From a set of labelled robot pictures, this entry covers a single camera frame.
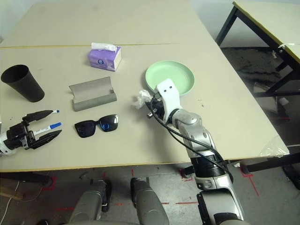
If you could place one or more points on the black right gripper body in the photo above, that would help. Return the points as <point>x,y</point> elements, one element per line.
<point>158,109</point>

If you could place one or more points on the grey glasses case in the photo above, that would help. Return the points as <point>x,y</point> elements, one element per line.
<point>93,103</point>

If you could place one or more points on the black plastic cup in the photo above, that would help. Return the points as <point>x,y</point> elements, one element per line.
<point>25,86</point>

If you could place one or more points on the white tissue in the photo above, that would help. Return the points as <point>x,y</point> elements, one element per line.
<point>141,98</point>

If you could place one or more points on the neighbouring table black frame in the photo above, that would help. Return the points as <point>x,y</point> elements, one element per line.
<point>257,16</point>

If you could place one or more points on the thin white marker blue clip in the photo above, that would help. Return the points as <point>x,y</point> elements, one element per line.
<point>55,111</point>

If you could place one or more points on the clear plastic film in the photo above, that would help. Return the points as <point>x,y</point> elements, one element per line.
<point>274,147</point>

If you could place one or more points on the green plate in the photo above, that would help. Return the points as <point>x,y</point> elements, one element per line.
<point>173,72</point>

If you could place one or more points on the white marker blue cap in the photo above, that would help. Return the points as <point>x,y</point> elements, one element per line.
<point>50,127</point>

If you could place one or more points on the black sunglasses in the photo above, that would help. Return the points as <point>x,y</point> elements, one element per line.
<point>84,129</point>

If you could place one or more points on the white floor scrap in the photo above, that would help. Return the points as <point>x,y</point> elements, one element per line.
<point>283,101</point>

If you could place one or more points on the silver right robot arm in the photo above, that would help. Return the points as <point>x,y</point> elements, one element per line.
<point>194,131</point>

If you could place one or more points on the wooden plank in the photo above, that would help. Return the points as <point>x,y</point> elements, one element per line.
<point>11,193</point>

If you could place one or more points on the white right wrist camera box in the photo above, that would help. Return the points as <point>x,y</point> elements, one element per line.
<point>168,93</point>

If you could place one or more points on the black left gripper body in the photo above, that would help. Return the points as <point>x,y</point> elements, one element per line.
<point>17,138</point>

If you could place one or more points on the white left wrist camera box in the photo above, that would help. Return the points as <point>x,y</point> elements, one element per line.
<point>3,145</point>

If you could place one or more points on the grey robot right leg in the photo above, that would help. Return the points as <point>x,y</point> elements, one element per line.
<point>150,206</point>

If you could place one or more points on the black table foot bar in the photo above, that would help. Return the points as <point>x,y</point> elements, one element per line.
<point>269,162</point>
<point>23,178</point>

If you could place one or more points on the white strip tag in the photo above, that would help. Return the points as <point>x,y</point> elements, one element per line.
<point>282,45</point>

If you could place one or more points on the grey robot leg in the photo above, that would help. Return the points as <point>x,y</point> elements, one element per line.
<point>150,206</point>
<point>89,204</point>

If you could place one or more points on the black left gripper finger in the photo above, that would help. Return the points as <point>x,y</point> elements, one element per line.
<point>48,139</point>
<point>37,115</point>

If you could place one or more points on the purple tissue pack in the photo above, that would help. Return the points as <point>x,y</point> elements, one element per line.
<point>100,61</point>

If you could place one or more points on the grey robot left leg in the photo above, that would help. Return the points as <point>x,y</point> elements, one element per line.
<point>89,204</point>

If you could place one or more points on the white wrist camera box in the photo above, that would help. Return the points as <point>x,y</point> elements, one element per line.
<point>168,93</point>
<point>3,145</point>

